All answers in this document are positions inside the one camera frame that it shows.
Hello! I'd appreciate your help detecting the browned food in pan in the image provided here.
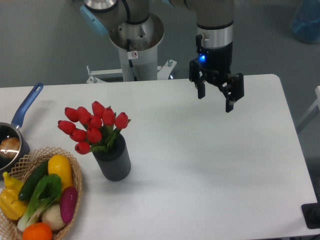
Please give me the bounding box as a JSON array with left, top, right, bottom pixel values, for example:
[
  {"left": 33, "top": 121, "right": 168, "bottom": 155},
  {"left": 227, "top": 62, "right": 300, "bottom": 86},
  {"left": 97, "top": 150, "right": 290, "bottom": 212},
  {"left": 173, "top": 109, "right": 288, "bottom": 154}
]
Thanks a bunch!
[{"left": 0, "top": 137, "right": 20, "bottom": 160}]

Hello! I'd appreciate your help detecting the white furniture frame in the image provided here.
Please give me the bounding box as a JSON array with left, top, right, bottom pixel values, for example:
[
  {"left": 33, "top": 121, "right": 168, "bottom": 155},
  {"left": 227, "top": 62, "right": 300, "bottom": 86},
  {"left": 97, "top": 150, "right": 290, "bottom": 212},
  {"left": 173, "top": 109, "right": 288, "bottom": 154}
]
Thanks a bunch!
[{"left": 295, "top": 85, "right": 320, "bottom": 134}]

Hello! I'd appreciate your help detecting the blue translucent container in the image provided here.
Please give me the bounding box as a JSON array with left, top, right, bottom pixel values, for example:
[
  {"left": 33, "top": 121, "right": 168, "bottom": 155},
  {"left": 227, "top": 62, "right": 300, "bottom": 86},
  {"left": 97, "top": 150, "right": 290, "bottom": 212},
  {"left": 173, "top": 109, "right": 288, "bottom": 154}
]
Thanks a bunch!
[{"left": 290, "top": 0, "right": 320, "bottom": 44}]

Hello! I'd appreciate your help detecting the woven wicker basket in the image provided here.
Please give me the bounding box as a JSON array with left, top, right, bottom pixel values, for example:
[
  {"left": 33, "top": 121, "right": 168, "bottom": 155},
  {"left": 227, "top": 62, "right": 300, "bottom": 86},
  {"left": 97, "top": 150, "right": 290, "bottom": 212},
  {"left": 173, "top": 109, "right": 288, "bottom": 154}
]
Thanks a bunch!
[{"left": 0, "top": 147, "right": 83, "bottom": 240}]

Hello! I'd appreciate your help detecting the blue handled saucepan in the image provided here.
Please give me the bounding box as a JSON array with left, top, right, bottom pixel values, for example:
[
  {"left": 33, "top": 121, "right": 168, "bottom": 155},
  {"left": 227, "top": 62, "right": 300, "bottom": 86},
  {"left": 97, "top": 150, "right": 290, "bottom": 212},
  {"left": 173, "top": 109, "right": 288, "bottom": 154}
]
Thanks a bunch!
[{"left": 0, "top": 83, "right": 44, "bottom": 173}]

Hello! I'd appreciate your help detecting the dark grey ribbed vase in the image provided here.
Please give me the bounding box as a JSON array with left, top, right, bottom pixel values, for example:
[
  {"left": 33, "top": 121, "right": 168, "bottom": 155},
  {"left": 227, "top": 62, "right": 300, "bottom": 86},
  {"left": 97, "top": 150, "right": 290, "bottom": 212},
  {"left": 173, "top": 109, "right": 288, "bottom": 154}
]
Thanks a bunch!
[{"left": 93, "top": 134, "right": 131, "bottom": 182}]

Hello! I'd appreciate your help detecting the yellow bell pepper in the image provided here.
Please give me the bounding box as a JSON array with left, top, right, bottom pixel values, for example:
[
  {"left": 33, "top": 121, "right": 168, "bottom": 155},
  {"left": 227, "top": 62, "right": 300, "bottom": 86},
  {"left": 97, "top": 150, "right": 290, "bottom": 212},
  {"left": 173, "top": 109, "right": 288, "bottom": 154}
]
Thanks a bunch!
[{"left": 0, "top": 171, "right": 28, "bottom": 221}]

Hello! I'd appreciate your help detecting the black device at table edge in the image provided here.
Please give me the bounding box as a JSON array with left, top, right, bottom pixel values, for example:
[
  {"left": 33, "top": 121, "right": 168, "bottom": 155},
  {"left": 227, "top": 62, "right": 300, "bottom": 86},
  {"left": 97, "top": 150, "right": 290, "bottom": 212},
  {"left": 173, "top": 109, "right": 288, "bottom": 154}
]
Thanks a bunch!
[{"left": 301, "top": 203, "right": 320, "bottom": 229}]

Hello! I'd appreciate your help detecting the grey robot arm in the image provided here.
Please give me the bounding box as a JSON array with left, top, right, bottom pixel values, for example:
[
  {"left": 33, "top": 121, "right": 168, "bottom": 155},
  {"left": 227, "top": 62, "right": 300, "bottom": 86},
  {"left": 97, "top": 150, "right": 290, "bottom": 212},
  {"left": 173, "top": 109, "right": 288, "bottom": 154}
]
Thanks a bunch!
[{"left": 80, "top": 0, "right": 244, "bottom": 112}]

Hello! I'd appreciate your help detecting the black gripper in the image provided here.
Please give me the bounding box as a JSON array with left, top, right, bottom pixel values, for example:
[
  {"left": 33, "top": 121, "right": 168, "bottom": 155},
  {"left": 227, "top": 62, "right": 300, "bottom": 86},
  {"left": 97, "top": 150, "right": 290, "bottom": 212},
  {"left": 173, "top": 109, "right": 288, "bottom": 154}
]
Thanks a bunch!
[{"left": 189, "top": 41, "right": 244, "bottom": 113}]

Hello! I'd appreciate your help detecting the orange fruit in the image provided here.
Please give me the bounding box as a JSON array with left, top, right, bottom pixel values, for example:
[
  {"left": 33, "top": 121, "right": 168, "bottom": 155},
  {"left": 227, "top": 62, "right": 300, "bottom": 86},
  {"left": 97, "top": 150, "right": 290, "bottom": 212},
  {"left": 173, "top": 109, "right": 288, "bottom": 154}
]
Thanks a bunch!
[{"left": 22, "top": 222, "right": 53, "bottom": 240}]

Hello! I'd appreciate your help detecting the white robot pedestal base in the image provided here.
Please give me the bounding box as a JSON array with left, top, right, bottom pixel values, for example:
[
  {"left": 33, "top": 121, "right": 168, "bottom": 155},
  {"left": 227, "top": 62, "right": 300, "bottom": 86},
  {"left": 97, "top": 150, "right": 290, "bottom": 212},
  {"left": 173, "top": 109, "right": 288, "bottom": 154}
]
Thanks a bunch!
[{"left": 86, "top": 13, "right": 177, "bottom": 84}]

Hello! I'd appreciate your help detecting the purple eggplant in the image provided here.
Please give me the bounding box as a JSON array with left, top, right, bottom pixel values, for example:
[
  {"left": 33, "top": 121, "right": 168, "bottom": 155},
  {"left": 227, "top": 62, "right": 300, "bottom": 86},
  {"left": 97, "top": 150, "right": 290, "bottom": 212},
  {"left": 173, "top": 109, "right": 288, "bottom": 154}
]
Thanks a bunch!
[{"left": 60, "top": 186, "right": 78, "bottom": 224}]

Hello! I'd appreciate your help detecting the white garlic bulb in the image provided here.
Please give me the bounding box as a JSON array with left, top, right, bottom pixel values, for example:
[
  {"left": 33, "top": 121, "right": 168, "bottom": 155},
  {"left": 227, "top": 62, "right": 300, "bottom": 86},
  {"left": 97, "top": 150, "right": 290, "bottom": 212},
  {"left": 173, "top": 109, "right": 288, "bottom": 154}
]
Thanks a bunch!
[{"left": 41, "top": 204, "right": 66, "bottom": 231}]

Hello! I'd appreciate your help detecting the green cucumber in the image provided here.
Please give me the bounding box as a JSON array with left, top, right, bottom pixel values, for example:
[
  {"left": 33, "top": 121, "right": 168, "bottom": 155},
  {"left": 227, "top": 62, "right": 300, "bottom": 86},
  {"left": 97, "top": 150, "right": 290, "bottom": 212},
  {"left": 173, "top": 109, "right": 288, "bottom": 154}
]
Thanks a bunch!
[{"left": 18, "top": 159, "right": 49, "bottom": 201}]

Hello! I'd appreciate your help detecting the red tulip bouquet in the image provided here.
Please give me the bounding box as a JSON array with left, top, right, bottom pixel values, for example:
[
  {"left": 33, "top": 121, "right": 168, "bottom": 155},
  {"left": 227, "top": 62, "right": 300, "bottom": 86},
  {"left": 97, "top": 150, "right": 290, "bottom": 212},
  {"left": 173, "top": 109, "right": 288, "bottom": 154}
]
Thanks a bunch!
[{"left": 57, "top": 101, "right": 131, "bottom": 155}]

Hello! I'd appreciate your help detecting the green bok choy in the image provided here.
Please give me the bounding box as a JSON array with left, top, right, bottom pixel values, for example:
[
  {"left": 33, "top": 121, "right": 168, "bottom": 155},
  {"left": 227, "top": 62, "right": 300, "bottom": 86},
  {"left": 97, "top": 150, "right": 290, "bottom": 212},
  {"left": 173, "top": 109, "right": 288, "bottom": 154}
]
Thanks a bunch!
[{"left": 17, "top": 173, "right": 62, "bottom": 232}]

